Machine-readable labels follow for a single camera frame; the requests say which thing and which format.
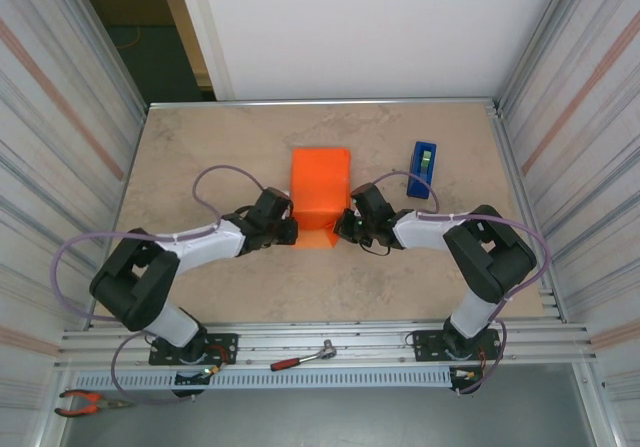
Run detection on thin aluminium table rail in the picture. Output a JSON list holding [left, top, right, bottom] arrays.
[[148, 97, 501, 109]]

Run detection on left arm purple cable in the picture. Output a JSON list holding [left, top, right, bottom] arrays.
[[53, 165, 281, 406]]

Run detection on orange-handled pliers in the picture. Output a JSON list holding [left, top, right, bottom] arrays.
[[53, 389, 135, 418]]

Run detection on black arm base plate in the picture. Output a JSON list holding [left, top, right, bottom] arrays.
[[148, 331, 240, 367], [412, 329, 503, 363]]

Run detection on orange wrapping paper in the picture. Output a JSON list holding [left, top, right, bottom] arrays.
[[289, 146, 353, 252]]

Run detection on blue tape dispenser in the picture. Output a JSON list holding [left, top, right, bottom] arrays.
[[405, 140, 438, 201]]

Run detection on red-handled ratchet wrench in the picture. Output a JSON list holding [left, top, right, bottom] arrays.
[[269, 339, 339, 372]]

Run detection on slotted grey cable duct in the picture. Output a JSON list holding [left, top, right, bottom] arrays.
[[72, 366, 454, 391]]

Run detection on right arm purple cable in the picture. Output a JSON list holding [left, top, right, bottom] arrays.
[[372, 169, 553, 396]]

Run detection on wide aluminium rail frame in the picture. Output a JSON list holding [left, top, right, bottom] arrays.
[[54, 319, 599, 368]]

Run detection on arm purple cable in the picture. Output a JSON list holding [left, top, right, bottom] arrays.
[[53, 165, 281, 406], [372, 169, 553, 396]]

